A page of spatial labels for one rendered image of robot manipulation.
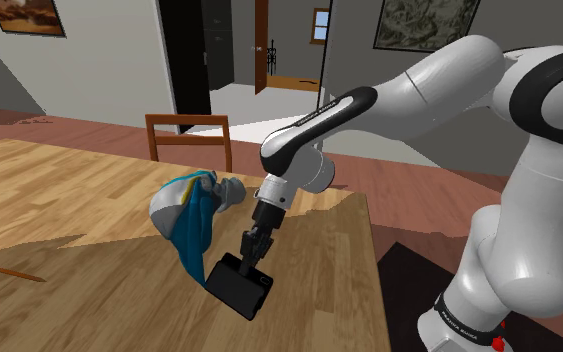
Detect black cabinet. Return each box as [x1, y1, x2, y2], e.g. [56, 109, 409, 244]
[200, 0, 236, 92]

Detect black phone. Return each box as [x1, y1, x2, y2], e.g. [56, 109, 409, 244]
[204, 252, 274, 321]

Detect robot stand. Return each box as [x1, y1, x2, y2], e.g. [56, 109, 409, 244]
[376, 241, 563, 352]

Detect window with wooden frame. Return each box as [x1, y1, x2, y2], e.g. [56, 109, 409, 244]
[310, 7, 331, 46]

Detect grey-green wall picture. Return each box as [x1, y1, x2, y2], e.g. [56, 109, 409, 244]
[372, 0, 482, 54]

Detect wooden chair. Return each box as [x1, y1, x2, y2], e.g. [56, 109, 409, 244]
[144, 113, 233, 174]

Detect brown pencil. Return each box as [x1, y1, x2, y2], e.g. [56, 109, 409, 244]
[0, 263, 48, 283]

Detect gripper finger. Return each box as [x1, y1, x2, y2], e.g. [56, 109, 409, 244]
[238, 228, 275, 277]

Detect blue and grey bird figure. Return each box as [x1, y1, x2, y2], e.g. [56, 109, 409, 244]
[148, 169, 248, 287]

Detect brown landscape wall picture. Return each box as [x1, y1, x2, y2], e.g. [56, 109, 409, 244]
[0, 0, 67, 38]

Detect brown wooden door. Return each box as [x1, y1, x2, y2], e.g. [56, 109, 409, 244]
[253, 0, 270, 96]

